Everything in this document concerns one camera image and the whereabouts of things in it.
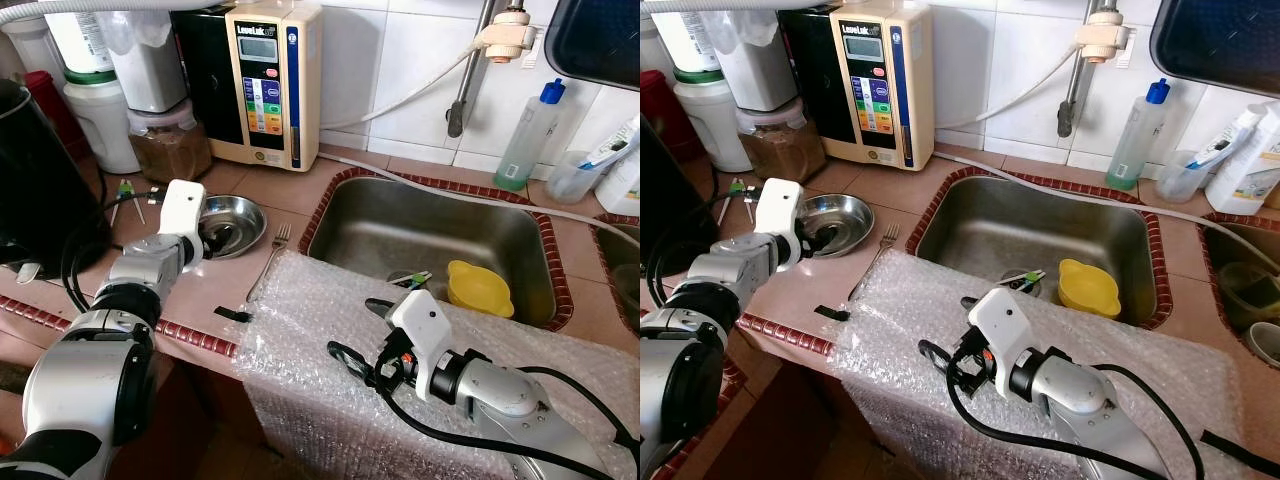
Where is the beige tap diverter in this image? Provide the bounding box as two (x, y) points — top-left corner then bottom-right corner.
(475, 8), (541, 63)
(1075, 8), (1136, 61)

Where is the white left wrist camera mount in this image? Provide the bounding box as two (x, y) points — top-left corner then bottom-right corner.
(157, 180), (208, 266)
(755, 178), (806, 266)

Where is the black electric kettle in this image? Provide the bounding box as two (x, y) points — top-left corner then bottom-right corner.
(0, 78), (111, 279)
(640, 115), (716, 276)

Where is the black box appliance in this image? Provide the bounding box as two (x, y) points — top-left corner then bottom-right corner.
(172, 8), (246, 151)

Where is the white plastic bottle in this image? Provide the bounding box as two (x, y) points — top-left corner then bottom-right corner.
(595, 115), (641, 216)
(1205, 100), (1280, 216)

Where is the red container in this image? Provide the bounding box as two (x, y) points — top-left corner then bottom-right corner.
(640, 68), (691, 161)
(25, 70), (86, 161)

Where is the thick white hose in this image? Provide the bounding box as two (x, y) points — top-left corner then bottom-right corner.
(935, 45), (1091, 131)
(320, 45), (501, 131)

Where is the beige water ionizer machine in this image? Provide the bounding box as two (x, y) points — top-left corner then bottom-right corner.
(835, 0), (936, 171)
(225, 2), (323, 171)

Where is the yellow plastic bowl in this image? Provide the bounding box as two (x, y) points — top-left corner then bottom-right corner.
(447, 260), (516, 319)
(1058, 258), (1123, 319)

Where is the clear bottle with blue cap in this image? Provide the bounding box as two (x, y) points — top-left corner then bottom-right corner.
(495, 78), (567, 191)
(1105, 78), (1173, 191)

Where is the jar with brown contents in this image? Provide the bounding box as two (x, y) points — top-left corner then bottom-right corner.
(128, 100), (213, 184)
(738, 100), (826, 184)

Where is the stainless steel sink basin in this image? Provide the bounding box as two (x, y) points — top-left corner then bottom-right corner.
(590, 215), (641, 331)
(915, 178), (1161, 323)
(1200, 215), (1280, 366)
(308, 178), (558, 326)

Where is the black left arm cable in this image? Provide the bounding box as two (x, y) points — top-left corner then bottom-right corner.
(60, 190), (166, 313)
(645, 190), (771, 306)

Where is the round stainless steel dish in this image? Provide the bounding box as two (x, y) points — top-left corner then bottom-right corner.
(800, 193), (875, 259)
(198, 195), (268, 261)

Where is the white jug with green lid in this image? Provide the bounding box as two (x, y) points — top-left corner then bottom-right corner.
(62, 68), (141, 174)
(672, 68), (753, 173)

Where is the white labelled bottle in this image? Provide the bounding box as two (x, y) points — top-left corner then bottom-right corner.
(45, 10), (116, 76)
(650, 10), (723, 76)

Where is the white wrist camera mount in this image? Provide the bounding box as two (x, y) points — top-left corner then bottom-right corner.
(385, 290), (456, 401)
(157, 180), (208, 266)
(755, 178), (806, 266)
(965, 288), (1036, 396)

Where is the white and blue tube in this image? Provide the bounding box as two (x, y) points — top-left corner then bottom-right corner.
(1188, 108), (1259, 171)
(578, 115), (641, 171)

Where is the white plastic container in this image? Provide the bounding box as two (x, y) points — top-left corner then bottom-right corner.
(100, 10), (191, 113)
(700, 10), (791, 113)

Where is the grey corrugated hose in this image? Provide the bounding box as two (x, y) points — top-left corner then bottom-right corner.
(640, 0), (831, 19)
(0, 0), (231, 26)

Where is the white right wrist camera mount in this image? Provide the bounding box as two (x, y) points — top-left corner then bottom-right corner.
(385, 290), (456, 401)
(965, 288), (1036, 396)

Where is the grey metal tap pipe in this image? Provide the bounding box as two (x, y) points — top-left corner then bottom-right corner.
(447, 0), (501, 138)
(1057, 0), (1101, 138)

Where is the dark blue tray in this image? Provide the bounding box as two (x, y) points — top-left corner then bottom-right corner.
(545, 0), (641, 91)
(1150, 0), (1280, 98)

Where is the metal fork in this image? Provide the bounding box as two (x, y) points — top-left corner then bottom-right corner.
(850, 223), (901, 301)
(245, 223), (293, 303)

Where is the small white bowl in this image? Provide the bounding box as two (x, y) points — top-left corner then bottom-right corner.
(1248, 322), (1280, 369)

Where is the clear bubble wrap sheet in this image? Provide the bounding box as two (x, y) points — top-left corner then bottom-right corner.
(235, 250), (641, 480)
(830, 250), (1246, 480)

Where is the clear plastic cup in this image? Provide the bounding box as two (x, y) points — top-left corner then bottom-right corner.
(547, 150), (601, 204)
(1158, 150), (1213, 204)

